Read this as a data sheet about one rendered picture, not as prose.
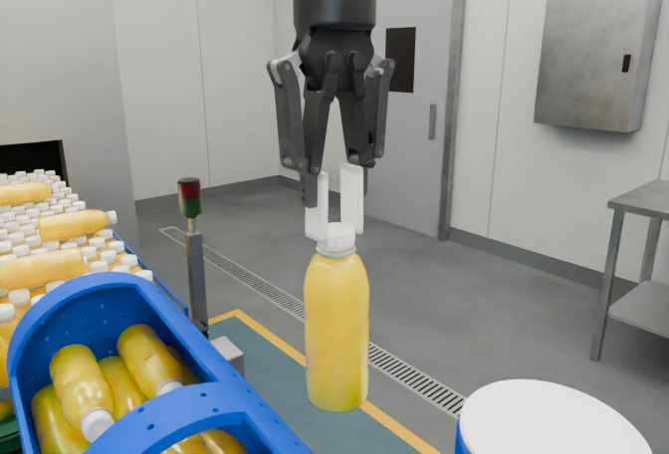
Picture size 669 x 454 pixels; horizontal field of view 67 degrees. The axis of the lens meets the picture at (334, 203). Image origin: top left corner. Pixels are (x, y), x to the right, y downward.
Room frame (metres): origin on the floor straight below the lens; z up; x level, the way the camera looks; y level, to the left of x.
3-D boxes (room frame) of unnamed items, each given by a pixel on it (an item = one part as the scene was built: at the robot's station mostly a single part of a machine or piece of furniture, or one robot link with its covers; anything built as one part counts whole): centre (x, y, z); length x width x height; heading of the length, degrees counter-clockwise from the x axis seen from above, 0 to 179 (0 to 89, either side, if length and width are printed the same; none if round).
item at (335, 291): (0.49, 0.00, 1.32); 0.07 x 0.07 x 0.19
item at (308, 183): (0.46, 0.03, 1.48); 0.03 x 0.01 x 0.05; 127
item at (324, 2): (0.49, 0.00, 1.61); 0.08 x 0.07 x 0.09; 127
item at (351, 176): (0.50, -0.02, 1.46); 0.03 x 0.01 x 0.07; 37
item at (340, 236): (0.49, 0.00, 1.42); 0.04 x 0.04 x 0.02
